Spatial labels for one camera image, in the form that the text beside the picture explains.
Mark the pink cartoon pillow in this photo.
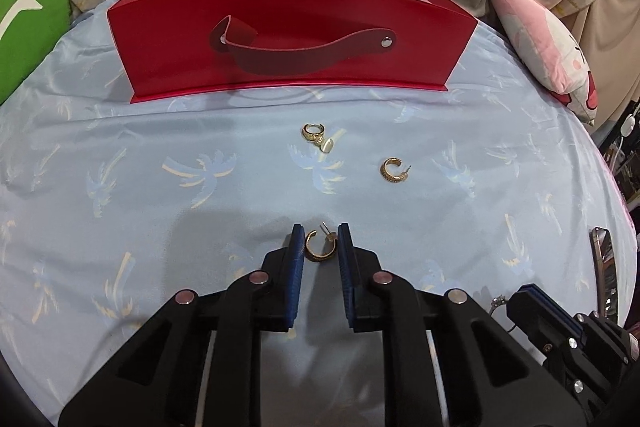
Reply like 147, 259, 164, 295
489, 0, 599, 125

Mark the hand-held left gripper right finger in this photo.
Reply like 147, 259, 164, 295
337, 222, 586, 427

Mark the beige cloth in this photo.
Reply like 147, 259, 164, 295
575, 0, 640, 132

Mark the red box with strap handle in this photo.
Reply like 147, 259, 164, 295
106, 0, 479, 104

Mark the white cable with switch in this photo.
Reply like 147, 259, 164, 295
612, 107, 638, 168

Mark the gold hoop earring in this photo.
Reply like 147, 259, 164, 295
305, 222, 337, 263
380, 157, 412, 184

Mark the green pillow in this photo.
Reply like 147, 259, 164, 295
0, 0, 71, 105

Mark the dark clutter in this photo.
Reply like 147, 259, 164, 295
600, 142, 640, 208

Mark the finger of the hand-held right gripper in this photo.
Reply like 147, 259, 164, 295
520, 284, 586, 339
506, 294, 584, 358

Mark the gold ring with pale stone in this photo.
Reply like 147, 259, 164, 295
301, 123, 335, 152

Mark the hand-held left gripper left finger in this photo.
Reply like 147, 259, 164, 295
57, 223, 307, 427

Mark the blue palm print bedsheet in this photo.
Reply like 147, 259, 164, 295
0, 0, 636, 427

